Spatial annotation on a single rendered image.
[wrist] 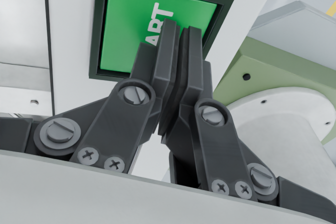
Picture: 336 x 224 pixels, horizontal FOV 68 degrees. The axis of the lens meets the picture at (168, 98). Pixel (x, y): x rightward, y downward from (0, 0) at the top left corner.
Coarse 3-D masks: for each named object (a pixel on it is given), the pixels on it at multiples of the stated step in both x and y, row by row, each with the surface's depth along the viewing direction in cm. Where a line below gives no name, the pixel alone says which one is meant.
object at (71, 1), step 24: (48, 0) 10; (72, 0) 10; (240, 0) 11; (264, 0) 11; (72, 24) 11; (240, 24) 12; (72, 48) 12; (216, 48) 13; (72, 72) 13; (216, 72) 14; (72, 96) 14; (96, 96) 14; (144, 144) 19; (144, 168) 22
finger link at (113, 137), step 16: (128, 80) 7; (112, 96) 7; (128, 96) 7; (144, 96) 7; (112, 112) 6; (128, 112) 6; (144, 112) 7; (96, 128) 6; (112, 128) 6; (128, 128) 6; (80, 144) 5; (96, 144) 6; (112, 144) 6; (128, 144) 6; (80, 160) 5; (96, 160) 5; (112, 160) 5; (128, 160) 6
